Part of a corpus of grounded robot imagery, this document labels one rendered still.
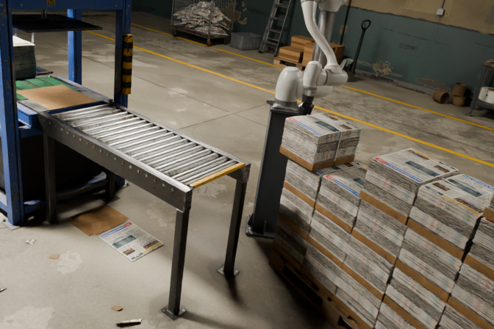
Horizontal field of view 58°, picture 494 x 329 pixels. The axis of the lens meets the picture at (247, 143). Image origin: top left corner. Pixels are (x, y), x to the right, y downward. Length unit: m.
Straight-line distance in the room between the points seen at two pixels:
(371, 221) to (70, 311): 1.70
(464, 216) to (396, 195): 0.34
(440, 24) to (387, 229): 6.99
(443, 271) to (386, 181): 0.48
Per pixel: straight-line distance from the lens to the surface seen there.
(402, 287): 2.44
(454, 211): 2.14
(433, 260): 2.28
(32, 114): 3.21
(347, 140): 2.72
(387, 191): 2.32
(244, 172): 2.63
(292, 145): 2.68
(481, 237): 2.11
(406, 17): 9.25
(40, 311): 2.81
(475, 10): 8.97
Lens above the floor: 1.90
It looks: 22 degrees down
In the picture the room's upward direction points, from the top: 8 degrees clockwise
